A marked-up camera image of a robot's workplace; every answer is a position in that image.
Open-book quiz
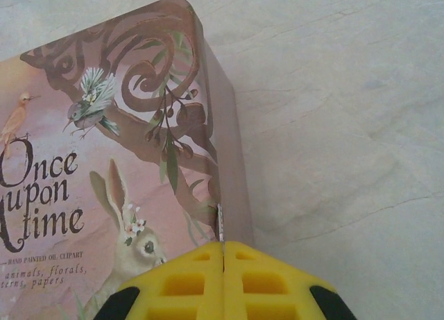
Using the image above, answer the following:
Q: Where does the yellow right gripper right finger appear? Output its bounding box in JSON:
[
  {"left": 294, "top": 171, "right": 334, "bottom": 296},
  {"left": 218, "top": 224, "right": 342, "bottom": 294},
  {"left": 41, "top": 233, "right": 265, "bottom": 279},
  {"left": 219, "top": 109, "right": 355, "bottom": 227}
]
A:
[{"left": 223, "top": 240, "right": 359, "bottom": 320}]

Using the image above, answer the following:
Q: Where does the small metal key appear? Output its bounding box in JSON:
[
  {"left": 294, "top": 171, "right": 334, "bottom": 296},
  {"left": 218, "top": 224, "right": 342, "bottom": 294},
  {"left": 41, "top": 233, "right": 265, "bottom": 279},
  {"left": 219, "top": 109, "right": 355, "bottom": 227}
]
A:
[{"left": 215, "top": 203, "right": 226, "bottom": 265}]

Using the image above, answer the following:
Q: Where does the pink illustrated tin box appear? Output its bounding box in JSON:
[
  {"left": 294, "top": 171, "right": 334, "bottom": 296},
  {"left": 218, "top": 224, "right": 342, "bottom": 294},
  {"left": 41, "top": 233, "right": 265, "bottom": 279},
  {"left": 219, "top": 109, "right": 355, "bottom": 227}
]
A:
[{"left": 0, "top": 0, "right": 259, "bottom": 320}]

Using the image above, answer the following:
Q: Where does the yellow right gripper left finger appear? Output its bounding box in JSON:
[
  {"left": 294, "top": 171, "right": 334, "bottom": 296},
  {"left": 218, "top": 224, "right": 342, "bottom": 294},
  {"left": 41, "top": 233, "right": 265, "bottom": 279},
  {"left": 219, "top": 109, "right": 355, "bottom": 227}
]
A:
[{"left": 96, "top": 241, "right": 225, "bottom": 320}]

